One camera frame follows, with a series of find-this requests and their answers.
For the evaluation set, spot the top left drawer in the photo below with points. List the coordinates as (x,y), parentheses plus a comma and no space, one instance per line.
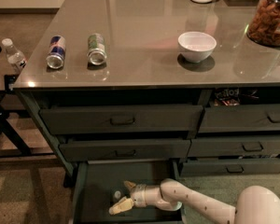
(121,118)

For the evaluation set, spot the blue silver Red Bull can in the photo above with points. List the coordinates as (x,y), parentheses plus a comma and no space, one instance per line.
(56,55)

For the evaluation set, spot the dark snack bag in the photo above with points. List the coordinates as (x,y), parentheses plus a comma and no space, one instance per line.
(226,96)

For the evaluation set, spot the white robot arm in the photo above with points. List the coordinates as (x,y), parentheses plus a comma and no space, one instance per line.
(255,204)

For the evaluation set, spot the dark green cabinet frame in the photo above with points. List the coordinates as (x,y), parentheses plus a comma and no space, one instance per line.
(37,99)

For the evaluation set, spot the clear snack jar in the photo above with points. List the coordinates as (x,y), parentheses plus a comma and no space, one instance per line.
(264,28)

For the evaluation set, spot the middle right drawer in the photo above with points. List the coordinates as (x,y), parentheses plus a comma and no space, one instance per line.
(263,145)

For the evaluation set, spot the open bottom left drawer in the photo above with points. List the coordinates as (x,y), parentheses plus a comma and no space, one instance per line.
(96,186)

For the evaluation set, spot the bottom right drawer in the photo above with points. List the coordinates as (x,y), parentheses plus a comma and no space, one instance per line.
(230,167)

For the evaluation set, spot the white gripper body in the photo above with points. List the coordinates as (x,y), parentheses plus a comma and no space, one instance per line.
(139,193)

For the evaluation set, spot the green silver soda can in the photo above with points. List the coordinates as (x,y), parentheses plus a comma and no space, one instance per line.
(96,49)

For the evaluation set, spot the black side table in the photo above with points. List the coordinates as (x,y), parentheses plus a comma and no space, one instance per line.
(10,103)

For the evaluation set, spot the middle left drawer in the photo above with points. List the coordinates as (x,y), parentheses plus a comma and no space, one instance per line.
(104,150)

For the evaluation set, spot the white ceramic bowl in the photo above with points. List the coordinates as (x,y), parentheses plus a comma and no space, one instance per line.
(196,46)

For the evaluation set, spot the clear plastic water bottle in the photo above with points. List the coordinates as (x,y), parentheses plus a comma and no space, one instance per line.
(116,196)

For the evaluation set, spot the top right drawer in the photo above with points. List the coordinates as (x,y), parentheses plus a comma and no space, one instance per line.
(241,118)

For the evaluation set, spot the water bottle on side table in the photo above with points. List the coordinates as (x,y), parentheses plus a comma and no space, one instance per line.
(14,56)

